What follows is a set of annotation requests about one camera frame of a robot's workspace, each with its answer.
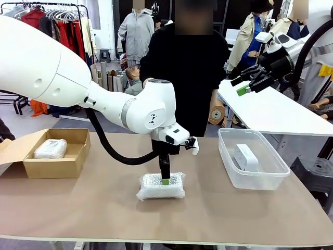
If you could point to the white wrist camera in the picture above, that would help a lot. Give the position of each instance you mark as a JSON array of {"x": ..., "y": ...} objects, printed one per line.
[
  {"x": 195, "y": 150},
  {"x": 264, "y": 37}
]

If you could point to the person's right hand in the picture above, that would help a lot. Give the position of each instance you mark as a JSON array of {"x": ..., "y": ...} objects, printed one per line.
[{"x": 147, "y": 80}]

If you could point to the person in black sweater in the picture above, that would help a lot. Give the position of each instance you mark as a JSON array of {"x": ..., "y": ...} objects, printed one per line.
[{"x": 192, "y": 78}]

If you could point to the bubble-wrapped white clock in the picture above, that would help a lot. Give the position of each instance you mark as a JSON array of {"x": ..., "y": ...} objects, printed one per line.
[
  {"x": 156, "y": 192},
  {"x": 50, "y": 148}
]

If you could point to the grey plastic stool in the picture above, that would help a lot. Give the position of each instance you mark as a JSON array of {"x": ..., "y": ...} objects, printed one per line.
[{"x": 104, "y": 55}]

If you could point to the yellow garment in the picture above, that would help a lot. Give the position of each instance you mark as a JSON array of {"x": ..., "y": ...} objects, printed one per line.
[{"x": 326, "y": 70}]

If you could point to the large brown paper roll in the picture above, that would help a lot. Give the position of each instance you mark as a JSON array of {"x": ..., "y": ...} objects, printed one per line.
[{"x": 216, "y": 114}]

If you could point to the red patterned box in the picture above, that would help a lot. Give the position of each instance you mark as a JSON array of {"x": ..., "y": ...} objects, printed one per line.
[{"x": 124, "y": 62}]

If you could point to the black diagonal strut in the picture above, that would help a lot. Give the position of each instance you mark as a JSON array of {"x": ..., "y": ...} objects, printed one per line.
[{"x": 326, "y": 149}]

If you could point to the red hanging jacket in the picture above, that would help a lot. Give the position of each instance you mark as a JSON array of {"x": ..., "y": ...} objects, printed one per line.
[{"x": 32, "y": 16}]

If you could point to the unwrapped white digital clock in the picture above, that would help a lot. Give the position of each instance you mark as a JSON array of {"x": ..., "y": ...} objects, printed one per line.
[{"x": 245, "y": 156}]

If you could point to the long red dress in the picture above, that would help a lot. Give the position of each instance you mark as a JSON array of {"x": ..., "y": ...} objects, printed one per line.
[{"x": 75, "y": 41}]

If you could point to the grey-blue hanging garment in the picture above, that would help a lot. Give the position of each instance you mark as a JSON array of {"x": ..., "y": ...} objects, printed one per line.
[{"x": 15, "y": 11}]

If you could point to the brown cardboard tube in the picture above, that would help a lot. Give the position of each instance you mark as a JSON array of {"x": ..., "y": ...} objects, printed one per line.
[{"x": 110, "y": 83}]

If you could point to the black hanging garment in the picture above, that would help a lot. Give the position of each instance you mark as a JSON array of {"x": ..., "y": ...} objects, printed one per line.
[{"x": 46, "y": 26}]

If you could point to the mannequin in beige coat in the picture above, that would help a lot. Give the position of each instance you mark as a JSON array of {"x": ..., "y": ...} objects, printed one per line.
[{"x": 244, "y": 44}]

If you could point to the slim grey cardboard tube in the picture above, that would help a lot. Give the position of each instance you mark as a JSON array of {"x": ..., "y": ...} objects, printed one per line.
[{"x": 104, "y": 75}]

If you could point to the white floor strip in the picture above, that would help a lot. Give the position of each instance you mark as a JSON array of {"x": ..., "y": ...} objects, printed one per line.
[{"x": 75, "y": 118}]

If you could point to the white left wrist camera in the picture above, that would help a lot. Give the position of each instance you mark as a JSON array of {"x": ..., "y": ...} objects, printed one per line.
[{"x": 195, "y": 150}]

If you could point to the white work table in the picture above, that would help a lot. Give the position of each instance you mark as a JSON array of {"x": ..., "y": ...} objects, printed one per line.
[{"x": 260, "y": 109}]

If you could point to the skin-coloured mannequin limbs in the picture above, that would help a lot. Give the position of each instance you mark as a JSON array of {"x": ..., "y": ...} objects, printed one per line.
[{"x": 321, "y": 104}]

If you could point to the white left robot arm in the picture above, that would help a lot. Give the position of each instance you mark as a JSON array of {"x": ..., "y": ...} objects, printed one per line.
[{"x": 39, "y": 65}]

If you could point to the open brown cardboard box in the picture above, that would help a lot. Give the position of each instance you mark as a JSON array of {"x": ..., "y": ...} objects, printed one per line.
[{"x": 52, "y": 169}]

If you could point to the white cardboard tube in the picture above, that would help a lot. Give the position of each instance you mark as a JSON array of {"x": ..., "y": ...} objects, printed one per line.
[{"x": 115, "y": 83}]

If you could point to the orange cloth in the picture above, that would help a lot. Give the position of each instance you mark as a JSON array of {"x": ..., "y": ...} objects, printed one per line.
[{"x": 39, "y": 108}]

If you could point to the white table frame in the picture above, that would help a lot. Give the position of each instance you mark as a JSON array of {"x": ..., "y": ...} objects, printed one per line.
[{"x": 78, "y": 245}]

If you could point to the black plastic stool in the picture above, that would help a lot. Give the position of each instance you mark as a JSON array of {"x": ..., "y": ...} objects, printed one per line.
[{"x": 317, "y": 172}]

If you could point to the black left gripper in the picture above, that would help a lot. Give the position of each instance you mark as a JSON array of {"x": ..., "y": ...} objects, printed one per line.
[{"x": 164, "y": 148}]

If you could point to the person's left hand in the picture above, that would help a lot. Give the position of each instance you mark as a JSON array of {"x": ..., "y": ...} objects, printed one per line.
[{"x": 214, "y": 97}]

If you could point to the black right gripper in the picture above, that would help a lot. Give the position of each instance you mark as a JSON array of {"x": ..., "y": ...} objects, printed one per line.
[{"x": 278, "y": 65}]

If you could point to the cream hanging garment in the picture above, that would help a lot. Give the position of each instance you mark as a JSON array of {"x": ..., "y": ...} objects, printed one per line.
[{"x": 88, "y": 36}]

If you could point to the white clothes hangers bundle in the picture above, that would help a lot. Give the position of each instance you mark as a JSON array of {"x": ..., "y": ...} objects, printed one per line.
[{"x": 62, "y": 15}]

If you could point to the white monitor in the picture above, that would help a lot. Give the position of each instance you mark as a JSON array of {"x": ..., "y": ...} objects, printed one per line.
[{"x": 230, "y": 36}]

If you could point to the mannequin in grey-green clothes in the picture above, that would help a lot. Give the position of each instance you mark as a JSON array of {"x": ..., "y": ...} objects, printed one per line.
[{"x": 132, "y": 74}]

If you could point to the black metal clothes rack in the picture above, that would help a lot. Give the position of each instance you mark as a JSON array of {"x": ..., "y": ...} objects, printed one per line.
[{"x": 18, "y": 105}]

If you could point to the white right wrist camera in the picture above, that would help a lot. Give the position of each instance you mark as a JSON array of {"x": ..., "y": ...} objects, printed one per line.
[{"x": 264, "y": 37}]

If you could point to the dark blue cloth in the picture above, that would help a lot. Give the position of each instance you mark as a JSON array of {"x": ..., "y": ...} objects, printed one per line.
[{"x": 59, "y": 112}]

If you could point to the black hat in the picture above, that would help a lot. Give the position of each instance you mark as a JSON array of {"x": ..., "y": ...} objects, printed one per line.
[{"x": 260, "y": 5}]

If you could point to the beige cardboard tube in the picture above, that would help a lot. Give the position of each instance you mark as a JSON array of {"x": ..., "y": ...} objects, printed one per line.
[{"x": 95, "y": 74}]

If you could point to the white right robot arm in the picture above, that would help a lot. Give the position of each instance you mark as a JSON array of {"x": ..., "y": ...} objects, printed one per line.
[{"x": 320, "y": 26}]

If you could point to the clear plastic container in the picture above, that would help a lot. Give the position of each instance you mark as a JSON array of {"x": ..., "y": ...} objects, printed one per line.
[{"x": 260, "y": 182}]

